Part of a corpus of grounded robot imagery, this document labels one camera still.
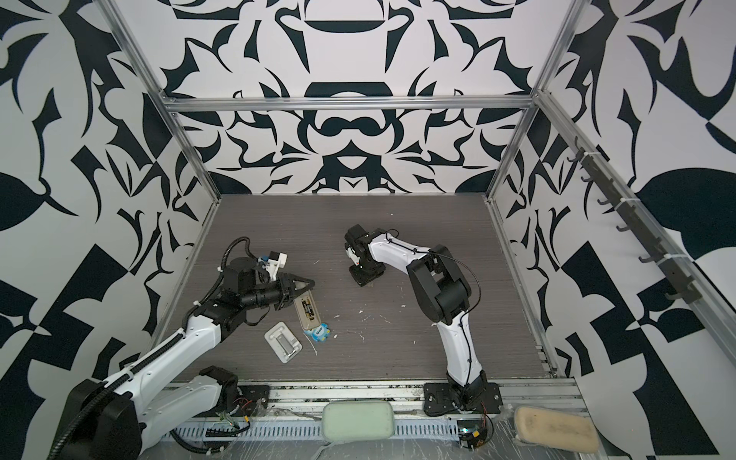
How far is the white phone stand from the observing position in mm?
823

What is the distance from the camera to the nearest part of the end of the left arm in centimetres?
64

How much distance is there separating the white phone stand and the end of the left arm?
0.16 meters
